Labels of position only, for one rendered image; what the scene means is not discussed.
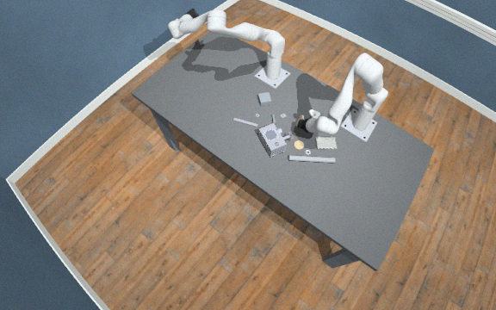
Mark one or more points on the long grey metal bar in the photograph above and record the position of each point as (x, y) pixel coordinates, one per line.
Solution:
(311, 159)

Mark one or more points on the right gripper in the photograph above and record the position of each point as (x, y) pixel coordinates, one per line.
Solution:
(191, 14)

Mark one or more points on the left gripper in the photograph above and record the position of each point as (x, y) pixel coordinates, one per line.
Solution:
(305, 123)

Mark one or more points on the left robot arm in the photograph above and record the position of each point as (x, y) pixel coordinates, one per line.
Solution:
(370, 71)

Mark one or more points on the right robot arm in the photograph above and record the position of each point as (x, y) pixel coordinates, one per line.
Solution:
(217, 24)

